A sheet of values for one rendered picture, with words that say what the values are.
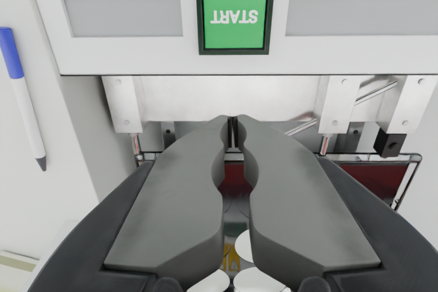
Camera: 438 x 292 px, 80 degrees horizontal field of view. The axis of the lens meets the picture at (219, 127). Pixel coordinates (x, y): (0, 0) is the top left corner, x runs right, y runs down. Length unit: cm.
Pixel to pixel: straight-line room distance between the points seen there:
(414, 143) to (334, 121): 22
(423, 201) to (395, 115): 30
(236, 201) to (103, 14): 29
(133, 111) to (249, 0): 18
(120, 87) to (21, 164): 13
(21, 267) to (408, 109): 51
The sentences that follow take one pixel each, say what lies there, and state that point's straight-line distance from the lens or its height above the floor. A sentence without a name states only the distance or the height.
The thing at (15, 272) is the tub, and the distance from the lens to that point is 46.
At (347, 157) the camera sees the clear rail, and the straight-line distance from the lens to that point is 38.
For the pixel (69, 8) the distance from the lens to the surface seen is 25.
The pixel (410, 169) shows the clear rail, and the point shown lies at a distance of 43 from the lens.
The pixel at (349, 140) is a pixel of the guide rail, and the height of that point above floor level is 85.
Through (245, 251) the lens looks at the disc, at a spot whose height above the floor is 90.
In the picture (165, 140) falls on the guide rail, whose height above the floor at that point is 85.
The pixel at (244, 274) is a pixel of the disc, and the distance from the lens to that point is 55.
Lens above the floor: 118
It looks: 59 degrees down
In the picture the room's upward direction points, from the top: 177 degrees counter-clockwise
